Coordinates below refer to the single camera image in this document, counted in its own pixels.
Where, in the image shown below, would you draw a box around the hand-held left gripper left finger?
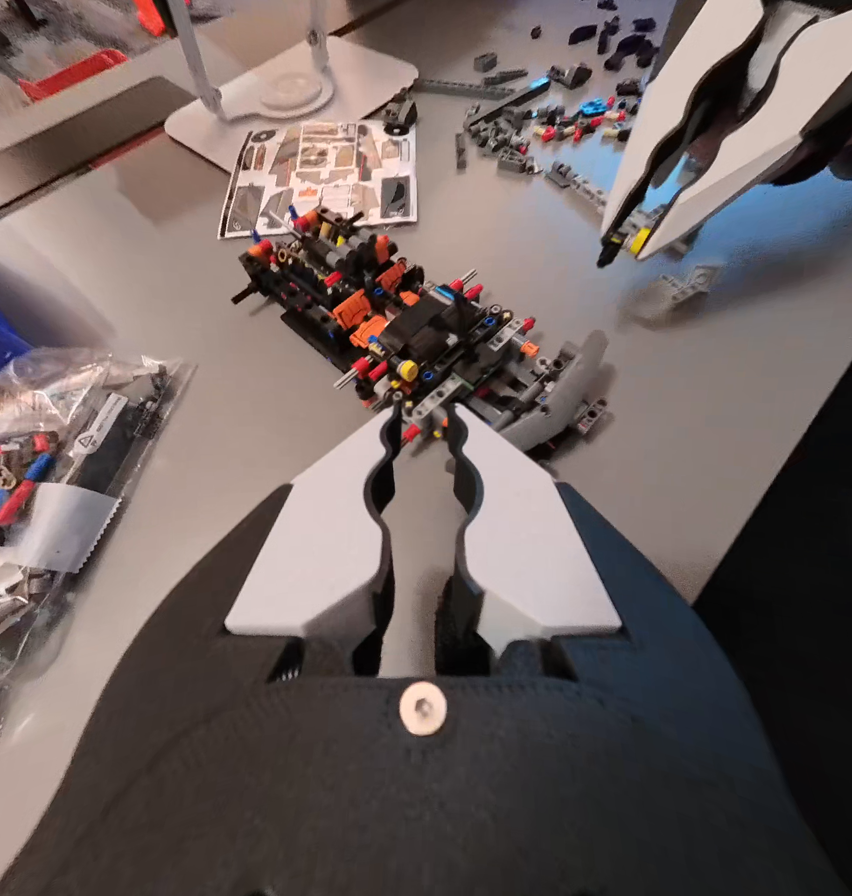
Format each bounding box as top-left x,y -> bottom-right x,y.
224,406 -> 404,667

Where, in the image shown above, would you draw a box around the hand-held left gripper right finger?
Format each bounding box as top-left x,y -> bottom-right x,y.
443,405 -> 623,653

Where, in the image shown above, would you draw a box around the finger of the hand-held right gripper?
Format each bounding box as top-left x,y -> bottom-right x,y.
635,0 -> 852,261
596,0 -> 768,268

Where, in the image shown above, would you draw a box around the pile of mixed lego pieces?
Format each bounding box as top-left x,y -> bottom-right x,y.
412,0 -> 679,211

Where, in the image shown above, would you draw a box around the yellow and black lego pin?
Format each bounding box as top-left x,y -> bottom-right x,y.
597,210 -> 693,268

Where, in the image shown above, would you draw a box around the lego car chassis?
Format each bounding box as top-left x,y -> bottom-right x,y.
231,203 -> 612,459

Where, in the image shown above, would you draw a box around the cluster of light grey lego beams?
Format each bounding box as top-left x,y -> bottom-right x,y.
544,160 -> 722,324

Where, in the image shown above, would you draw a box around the clear bag of lego pieces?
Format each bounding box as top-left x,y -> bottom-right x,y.
0,349 -> 197,767

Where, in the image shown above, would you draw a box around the dark lego panel piece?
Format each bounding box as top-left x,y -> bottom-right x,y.
383,87 -> 420,137

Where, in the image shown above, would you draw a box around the lego sticker sheet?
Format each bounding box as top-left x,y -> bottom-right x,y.
217,119 -> 420,241

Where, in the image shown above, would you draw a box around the red crate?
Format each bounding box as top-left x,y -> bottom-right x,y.
16,48 -> 129,102

